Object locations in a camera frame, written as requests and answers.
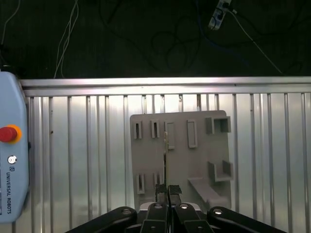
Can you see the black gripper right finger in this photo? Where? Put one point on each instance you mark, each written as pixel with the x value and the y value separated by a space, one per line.
pixel 184 218

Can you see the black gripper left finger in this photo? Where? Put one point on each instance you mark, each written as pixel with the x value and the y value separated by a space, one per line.
pixel 155 218

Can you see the green RAM stick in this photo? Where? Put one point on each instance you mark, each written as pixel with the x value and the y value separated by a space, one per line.
pixel 166 145

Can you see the grey parts rack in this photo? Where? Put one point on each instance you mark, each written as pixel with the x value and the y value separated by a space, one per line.
pixel 194 157

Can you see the pale blue teach pendant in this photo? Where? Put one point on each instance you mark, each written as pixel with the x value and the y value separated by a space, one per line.
pixel 12 170

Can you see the white power strip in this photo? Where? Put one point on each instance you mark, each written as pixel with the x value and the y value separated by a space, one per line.
pixel 218 15

